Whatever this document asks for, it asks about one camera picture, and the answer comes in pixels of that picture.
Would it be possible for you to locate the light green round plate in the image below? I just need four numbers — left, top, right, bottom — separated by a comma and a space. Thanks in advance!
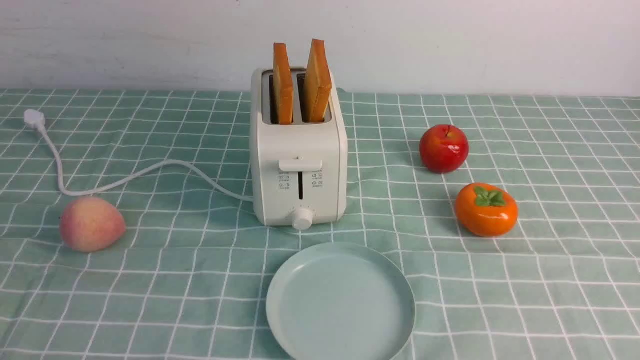
265, 243, 416, 360

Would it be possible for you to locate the white two-slot toaster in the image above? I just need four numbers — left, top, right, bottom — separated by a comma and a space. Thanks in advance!
249, 67, 348, 231

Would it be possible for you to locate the toasted bread slice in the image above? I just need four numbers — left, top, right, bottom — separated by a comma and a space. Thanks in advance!
302, 38, 333, 123
273, 42, 294, 125

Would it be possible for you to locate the pink peach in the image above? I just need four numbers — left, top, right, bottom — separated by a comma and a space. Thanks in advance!
59, 196, 126, 253

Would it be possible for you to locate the white toaster power cable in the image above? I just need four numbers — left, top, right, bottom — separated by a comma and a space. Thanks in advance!
23, 109, 254, 204

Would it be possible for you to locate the orange persimmon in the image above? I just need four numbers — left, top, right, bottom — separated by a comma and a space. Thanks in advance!
454, 182, 519, 238

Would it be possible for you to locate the green checkered tablecloth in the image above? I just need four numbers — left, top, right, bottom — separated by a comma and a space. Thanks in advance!
0, 88, 640, 360

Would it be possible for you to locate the red apple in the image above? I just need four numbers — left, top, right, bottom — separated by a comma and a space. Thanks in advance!
419, 124, 470, 174

